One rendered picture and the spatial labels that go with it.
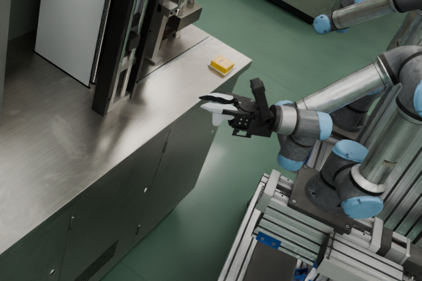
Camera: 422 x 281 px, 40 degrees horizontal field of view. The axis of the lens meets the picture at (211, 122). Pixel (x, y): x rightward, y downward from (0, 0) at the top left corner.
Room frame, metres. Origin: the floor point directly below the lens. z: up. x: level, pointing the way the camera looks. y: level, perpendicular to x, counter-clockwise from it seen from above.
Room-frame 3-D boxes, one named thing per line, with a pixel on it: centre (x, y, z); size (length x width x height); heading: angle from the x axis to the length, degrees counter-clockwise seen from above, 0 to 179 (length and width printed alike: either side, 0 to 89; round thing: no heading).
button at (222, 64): (1.90, 0.04, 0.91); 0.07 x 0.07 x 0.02; 71
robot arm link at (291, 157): (1.30, -0.24, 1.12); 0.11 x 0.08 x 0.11; 19
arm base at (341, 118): (1.99, -0.51, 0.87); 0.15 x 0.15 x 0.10
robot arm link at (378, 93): (2.00, -0.51, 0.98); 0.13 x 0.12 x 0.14; 148
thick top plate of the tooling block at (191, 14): (2.05, 0.41, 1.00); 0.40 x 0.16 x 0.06; 71
